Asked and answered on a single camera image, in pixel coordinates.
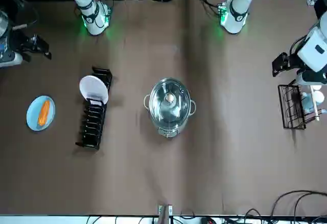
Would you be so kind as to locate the light blue plate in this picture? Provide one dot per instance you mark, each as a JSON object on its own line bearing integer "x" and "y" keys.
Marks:
{"x": 33, "y": 117}

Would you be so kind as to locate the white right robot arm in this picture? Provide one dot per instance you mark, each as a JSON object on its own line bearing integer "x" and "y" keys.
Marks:
{"x": 93, "y": 20}

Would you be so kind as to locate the glass pot lid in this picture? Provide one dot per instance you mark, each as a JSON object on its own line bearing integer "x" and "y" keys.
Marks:
{"x": 163, "y": 111}

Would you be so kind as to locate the white cup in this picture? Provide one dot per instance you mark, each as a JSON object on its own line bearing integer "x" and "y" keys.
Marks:
{"x": 318, "y": 96}

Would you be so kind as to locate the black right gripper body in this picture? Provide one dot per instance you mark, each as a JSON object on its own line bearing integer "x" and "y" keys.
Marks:
{"x": 19, "y": 39}

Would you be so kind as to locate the white desk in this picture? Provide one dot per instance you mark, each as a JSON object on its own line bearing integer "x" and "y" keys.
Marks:
{"x": 51, "y": 220}

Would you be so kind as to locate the stainless steel pot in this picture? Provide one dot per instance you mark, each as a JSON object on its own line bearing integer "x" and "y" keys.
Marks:
{"x": 168, "y": 131}

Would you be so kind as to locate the aluminium camera mast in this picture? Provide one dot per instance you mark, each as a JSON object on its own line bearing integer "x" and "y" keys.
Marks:
{"x": 169, "y": 210}

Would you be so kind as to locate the light blue cup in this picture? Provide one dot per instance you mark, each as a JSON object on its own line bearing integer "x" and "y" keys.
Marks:
{"x": 307, "y": 104}

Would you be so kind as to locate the white plate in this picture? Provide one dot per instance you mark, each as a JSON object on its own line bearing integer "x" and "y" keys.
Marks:
{"x": 93, "y": 87}

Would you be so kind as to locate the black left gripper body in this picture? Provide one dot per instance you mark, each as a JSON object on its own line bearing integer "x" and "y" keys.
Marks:
{"x": 293, "y": 62}

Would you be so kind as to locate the orange corn cob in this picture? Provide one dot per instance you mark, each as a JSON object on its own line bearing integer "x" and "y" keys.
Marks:
{"x": 44, "y": 113}

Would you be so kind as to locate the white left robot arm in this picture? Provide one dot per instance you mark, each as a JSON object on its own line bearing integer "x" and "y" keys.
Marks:
{"x": 237, "y": 9}

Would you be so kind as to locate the black dish rack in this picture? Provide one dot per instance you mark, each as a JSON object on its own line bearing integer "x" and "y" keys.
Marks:
{"x": 92, "y": 132}

